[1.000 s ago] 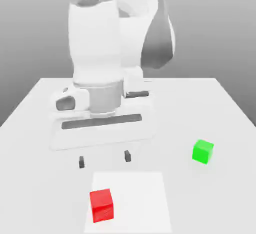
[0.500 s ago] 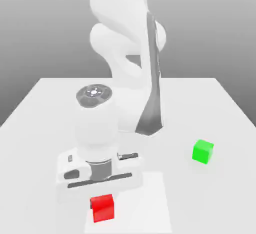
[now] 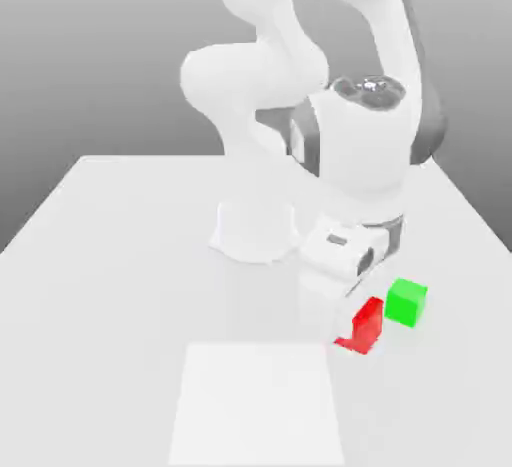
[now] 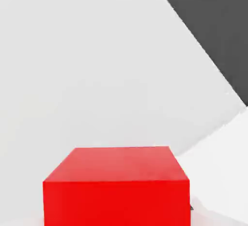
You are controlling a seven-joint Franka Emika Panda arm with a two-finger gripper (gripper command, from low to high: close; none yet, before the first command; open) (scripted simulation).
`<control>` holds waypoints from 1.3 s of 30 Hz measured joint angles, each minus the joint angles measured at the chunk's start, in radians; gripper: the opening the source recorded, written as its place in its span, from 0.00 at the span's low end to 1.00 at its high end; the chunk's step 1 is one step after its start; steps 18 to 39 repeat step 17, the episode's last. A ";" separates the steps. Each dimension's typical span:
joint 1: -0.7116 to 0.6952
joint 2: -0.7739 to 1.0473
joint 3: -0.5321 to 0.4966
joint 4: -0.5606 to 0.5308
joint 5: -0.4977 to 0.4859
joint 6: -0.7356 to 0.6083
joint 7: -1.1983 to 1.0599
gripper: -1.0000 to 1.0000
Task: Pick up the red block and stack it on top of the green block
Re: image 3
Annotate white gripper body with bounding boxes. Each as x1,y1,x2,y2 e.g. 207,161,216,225
296,263,386,330

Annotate small red cube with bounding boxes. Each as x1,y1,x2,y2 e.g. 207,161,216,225
333,295,386,356

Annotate small green cube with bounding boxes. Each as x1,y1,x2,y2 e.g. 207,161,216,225
383,277,429,329

